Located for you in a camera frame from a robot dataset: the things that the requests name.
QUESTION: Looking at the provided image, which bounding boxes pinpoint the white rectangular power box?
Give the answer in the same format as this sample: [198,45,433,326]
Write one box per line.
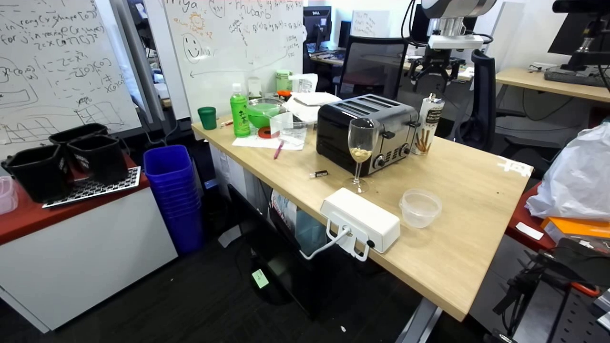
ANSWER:
[318,185,404,255]

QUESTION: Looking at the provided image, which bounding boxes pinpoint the whiteboard with smiley drawing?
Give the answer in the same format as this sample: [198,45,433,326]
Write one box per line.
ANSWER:
[160,0,309,120]

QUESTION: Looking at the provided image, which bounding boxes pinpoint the tall white cylinder container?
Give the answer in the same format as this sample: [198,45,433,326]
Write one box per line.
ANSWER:
[414,91,448,154]

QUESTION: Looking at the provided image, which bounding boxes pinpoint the black plastic bin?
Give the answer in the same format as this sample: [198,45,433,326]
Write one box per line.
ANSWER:
[65,131,130,186]
[48,122,109,146]
[2,143,73,204]

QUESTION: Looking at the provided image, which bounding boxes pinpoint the green plastic bottle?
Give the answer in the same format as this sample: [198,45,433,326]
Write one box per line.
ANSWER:
[229,82,254,139]

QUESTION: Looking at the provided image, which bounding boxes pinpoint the clear plastic bowl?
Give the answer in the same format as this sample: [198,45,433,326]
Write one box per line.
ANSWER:
[399,186,444,230]

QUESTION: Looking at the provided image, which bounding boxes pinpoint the black silver four-slot toaster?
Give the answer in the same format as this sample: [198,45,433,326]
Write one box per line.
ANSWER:
[315,91,421,179]

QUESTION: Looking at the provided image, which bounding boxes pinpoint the whiteboard with handwritten notes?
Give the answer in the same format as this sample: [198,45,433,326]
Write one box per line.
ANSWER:
[0,0,143,162]

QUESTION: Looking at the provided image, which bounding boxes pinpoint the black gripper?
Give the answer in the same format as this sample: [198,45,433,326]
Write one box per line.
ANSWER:
[410,47,477,91]

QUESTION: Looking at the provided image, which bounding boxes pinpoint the green plastic cup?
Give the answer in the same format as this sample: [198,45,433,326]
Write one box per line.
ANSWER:
[196,105,219,131]

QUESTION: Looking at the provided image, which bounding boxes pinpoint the white paper sheet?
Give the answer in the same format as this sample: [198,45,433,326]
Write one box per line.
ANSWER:
[231,127,309,152]

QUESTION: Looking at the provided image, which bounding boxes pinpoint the white cabinet with red top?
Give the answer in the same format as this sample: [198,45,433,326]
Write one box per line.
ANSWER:
[0,158,181,333]

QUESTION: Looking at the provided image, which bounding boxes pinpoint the white plastic bag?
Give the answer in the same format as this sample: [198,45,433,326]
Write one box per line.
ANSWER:
[524,120,610,223]

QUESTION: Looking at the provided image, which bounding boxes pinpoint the orange flat package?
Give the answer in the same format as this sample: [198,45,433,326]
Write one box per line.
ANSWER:
[542,215,610,244]

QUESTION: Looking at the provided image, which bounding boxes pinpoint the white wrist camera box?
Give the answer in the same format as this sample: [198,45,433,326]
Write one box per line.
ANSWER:
[425,32,490,53]

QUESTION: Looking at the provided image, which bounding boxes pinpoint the light wood background desk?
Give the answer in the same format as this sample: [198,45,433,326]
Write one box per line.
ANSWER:
[494,63,610,106]

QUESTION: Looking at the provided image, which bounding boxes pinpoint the white folded paper towels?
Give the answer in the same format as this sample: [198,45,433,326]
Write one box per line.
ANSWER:
[282,89,345,127]

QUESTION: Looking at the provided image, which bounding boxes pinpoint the clear wine glass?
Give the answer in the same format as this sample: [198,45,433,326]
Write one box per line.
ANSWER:
[345,116,378,194]

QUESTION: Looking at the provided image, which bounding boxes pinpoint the green sticky note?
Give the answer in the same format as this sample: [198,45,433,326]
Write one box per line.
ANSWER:
[250,266,273,289]

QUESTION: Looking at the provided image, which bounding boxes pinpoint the grey-backed office chair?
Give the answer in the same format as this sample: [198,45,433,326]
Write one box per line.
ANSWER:
[338,34,412,103]

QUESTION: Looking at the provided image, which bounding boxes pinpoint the green plastic food container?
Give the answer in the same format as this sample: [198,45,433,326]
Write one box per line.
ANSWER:
[246,101,286,133]

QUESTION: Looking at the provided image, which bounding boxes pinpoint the stack of blue bins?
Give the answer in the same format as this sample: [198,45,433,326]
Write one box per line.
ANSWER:
[141,143,208,257]

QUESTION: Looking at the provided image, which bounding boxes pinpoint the black tripod stand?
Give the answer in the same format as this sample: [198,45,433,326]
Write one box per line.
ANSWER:
[490,236,610,343]

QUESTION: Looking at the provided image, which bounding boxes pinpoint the white cable of power box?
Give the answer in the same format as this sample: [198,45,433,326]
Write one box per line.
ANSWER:
[298,213,374,265]

